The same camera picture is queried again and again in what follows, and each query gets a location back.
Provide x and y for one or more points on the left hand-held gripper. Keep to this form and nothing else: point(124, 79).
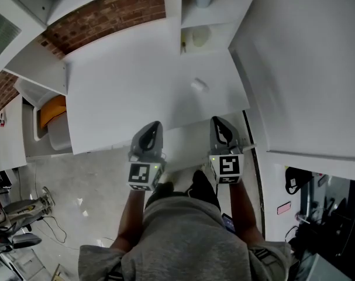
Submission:
point(142, 173)

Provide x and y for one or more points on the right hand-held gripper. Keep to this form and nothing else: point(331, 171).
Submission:
point(228, 165)

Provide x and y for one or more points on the small white cylindrical item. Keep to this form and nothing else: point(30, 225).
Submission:
point(199, 85)

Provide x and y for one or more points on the person's right forearm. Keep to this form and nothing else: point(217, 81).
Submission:
point(244, 212)

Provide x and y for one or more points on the person's left forearm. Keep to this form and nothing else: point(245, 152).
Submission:
point(130, 218)

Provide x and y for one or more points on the white desk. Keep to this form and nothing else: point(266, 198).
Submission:
point(130, 92)

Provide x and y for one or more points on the person's black shorts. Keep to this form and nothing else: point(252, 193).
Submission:
point(203, 189)

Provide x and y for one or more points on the black pouch with label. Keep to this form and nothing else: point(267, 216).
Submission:
point(297, 180)

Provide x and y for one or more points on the dark phone in pocket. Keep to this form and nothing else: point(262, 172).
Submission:
point(228, 222)

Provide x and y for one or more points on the white waste bin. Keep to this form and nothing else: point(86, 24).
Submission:
point(58, 137)

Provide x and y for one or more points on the pink phone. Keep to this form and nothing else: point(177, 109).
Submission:
point(284, 208)

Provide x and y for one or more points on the large white cabinet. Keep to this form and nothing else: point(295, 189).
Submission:
point(306, 78)

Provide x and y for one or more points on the orange bag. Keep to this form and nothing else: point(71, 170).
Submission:
point(51, 111)

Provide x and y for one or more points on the person's grey shirt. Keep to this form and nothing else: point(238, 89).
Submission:
point(183, 244)

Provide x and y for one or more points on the white storage box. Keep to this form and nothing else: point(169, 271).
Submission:
point(34, 91)

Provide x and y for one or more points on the white shelf unit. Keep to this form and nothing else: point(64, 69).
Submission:
point(224, 7)

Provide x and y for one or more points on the grey floor machine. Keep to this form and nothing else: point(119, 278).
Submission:
point(22, 209)

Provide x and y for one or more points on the black padded seat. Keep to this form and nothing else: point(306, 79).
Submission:
point(26, 240)

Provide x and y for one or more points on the grey vent grille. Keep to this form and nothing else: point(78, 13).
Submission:
point(1, 32)

